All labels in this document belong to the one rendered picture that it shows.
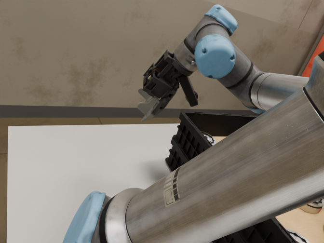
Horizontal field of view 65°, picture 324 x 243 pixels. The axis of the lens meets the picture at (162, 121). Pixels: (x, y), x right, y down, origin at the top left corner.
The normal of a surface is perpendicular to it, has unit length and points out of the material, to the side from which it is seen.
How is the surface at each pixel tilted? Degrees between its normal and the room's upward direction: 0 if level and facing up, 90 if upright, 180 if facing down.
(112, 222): 32
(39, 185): 0
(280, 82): 60
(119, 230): 38
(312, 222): 0
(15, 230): 0
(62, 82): 90
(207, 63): 102
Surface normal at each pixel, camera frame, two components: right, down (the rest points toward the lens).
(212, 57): -0.07, 0.64
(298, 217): 0.26, -0.85
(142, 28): 0.44, 0.52
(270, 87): -0.92, -0.24
